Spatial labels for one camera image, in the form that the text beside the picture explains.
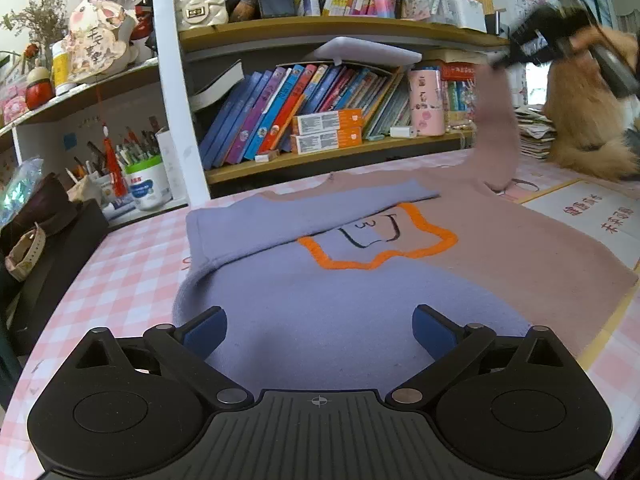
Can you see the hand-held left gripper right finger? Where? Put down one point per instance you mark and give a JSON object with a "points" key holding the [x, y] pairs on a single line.
{"points": [[431, 329]]}

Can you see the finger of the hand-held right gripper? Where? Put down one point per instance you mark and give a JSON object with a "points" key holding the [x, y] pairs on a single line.
{"points": [[522, 55], [530, 30]]}

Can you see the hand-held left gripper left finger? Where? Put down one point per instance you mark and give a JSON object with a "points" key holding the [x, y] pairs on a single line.
{"points": [[205, 329]]}

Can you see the purple and mauve sweater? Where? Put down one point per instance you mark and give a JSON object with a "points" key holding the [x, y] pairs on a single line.
{"points": [[320, 300]]}

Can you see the white storage box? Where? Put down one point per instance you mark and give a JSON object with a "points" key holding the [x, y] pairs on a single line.
{"points": [[465, 15]]}

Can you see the stack of magazines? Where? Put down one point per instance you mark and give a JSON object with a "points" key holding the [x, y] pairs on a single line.
{"points": [[535, 132]]}

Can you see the orange furry cat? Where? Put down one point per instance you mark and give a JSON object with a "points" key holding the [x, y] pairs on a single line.
{"points": [[585, 120]]}

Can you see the pink tumbler with stickers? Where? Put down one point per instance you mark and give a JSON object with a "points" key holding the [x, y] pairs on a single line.
{"points": [[427, 105]]}

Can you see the small white charger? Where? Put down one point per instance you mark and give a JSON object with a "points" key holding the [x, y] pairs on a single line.
{"points": [[402, 132]]}

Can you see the white can with green rim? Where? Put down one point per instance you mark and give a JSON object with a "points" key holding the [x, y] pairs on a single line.
{"points": [[147, 187]]}

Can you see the white carton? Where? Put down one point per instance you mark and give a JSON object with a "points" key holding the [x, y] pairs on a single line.
{"points": [[172, 165]]}

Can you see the small white eraser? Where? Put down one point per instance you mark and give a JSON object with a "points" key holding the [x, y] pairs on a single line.
{"points": [[266, 156]]}

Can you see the red tassel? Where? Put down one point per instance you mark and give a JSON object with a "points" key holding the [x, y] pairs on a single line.
{"points": [[116, 165]]}

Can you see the bunch of pens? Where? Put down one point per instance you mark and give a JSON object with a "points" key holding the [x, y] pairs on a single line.
{"points": [[135, 147]]}

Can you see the wooden bookshelf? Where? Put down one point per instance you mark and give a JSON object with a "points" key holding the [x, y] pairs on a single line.
{"points": [[320, 27]]}

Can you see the row of blue spine books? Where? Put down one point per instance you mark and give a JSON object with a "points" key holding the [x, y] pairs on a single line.
{"points": [[270, 110]]}

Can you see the clear plastic bag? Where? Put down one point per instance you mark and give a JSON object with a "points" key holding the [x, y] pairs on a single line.
{"points": [[17, 190]]}

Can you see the thick grey book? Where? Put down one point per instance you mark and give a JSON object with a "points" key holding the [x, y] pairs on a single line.
{"points": [[220, 87]]}

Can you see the white side shelf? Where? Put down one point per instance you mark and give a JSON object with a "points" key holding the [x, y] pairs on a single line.
{"points": [[100, 95]]}

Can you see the red and cream doll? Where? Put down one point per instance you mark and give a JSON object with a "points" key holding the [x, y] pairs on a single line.
{"points": [[40, 90]]}

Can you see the yellow and white bottle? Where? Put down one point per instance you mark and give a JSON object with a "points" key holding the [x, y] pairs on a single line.
{"points": [[62, 67]]}

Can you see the white plush toy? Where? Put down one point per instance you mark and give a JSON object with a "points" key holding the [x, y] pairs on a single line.
{"points": [[97, 40]]}

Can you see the white quilted handbag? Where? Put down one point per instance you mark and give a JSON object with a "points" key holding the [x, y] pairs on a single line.
{"points": [[202, 7]]}

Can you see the dried flowers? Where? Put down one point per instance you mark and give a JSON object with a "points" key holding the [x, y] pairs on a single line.
{"points": [[37, 15]]}

